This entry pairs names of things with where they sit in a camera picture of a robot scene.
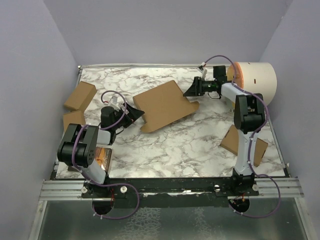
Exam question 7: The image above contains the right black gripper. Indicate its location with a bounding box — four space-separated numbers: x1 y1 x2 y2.
183 77 216 97

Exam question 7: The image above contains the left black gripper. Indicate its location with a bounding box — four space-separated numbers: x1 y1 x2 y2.
112 102 144 130

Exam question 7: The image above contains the cardboard box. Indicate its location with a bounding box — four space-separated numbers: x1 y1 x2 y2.
63 81 97 113
132 80 200 133
62 110 86 133
219 124 269 167

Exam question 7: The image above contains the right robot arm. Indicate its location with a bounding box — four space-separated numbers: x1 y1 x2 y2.
183 65 266 196

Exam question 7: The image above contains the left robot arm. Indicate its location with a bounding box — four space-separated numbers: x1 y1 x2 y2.
57 103 145 198

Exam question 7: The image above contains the white cylinder container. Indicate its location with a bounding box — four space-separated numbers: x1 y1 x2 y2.
226 62 278 106

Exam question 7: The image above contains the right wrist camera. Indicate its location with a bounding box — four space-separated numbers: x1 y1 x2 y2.
197 63 207 79

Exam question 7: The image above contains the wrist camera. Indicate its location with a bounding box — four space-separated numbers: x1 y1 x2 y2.
197 63 207 79
104 95 120 109

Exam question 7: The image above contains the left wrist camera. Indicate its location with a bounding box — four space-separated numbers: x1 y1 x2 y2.
104 95 120 109

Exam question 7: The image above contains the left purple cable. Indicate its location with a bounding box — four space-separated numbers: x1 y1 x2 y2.
72 90 140 220

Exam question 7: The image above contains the purple cable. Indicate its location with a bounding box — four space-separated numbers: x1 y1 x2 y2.
72 90 140 220
202 54 282 218

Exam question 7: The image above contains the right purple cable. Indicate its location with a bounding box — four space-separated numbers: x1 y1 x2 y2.
202 54 282 218

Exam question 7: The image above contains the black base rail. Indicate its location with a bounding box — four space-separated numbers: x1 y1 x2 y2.
81 177 259 209

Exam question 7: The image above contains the aluminium frame profile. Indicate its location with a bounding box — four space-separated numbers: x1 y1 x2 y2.
39 180 84 201

